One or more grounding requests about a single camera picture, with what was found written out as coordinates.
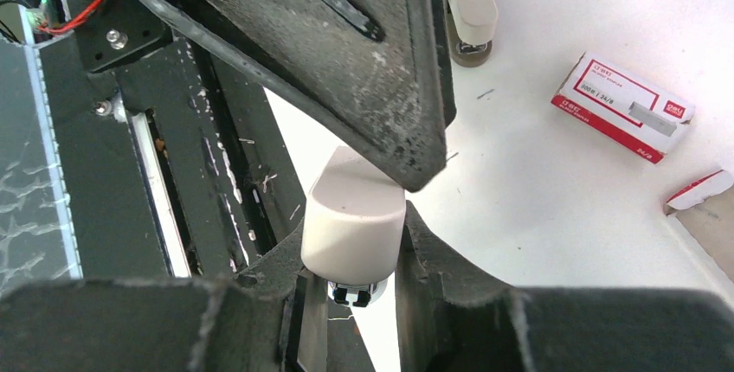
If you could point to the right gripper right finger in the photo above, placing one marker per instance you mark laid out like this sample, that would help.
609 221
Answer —
453 316

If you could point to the beige mini stapler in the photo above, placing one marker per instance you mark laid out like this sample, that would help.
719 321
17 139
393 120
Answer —
471 27
352 230

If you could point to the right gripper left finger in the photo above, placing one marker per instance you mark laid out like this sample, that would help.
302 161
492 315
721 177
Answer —
270 317

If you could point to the left green circuit board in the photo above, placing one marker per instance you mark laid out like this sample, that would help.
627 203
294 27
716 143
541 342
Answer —
41 17

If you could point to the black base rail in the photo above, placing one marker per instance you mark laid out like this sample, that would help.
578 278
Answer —
173 161

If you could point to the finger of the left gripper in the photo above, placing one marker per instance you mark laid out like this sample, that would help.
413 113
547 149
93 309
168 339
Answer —
366 70
444 62

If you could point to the red white staple box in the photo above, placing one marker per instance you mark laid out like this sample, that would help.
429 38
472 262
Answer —
632 111

